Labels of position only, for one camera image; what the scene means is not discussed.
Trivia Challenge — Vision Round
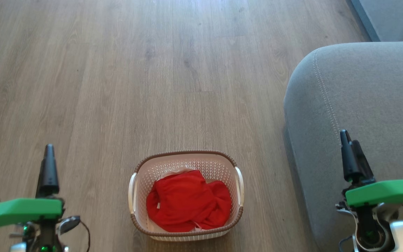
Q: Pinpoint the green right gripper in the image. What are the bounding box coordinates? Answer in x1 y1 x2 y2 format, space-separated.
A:
340 129 403 209

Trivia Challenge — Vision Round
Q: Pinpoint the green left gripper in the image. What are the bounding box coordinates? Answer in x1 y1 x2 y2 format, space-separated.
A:
0 144 65 236

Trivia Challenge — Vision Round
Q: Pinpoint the red cloth garment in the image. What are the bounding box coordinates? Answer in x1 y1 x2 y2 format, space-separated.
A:
146 170 232 233

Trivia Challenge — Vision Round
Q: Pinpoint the grey fabric sofa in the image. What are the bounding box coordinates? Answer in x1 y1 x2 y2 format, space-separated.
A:
283 41 403 252

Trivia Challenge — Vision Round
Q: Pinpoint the white plastic laundry basket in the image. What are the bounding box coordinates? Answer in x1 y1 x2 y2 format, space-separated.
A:
128 150 245 242

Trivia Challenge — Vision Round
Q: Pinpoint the grey cushion with blue edge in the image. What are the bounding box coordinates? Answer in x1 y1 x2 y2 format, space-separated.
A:
348 0 403 42

